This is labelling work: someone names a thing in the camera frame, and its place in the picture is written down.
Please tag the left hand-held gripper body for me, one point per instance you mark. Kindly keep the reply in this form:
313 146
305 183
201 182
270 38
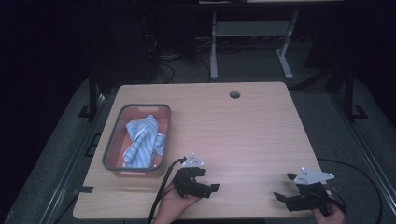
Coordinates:
186 183

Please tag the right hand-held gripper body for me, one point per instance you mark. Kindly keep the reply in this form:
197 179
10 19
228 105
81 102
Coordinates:
308 199

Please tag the blue white striped cloth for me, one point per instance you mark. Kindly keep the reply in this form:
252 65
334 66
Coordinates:
143 140

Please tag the pink basket with grey rim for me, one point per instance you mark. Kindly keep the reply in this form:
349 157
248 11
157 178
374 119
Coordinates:
162 119

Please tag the person's left hand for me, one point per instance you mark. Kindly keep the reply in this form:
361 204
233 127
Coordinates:
172 208

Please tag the person's right hand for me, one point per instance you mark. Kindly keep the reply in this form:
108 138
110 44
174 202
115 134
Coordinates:
330 217

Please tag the metal frame rail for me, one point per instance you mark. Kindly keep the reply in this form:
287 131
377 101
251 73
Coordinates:
367 149
67 174

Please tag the black metal post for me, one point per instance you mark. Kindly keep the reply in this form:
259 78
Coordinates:
92 93
349 93

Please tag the black rail bracket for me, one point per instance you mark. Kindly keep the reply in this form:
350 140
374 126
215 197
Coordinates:
85 189

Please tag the grey metal desk frame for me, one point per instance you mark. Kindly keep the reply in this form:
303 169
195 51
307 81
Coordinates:
249 28

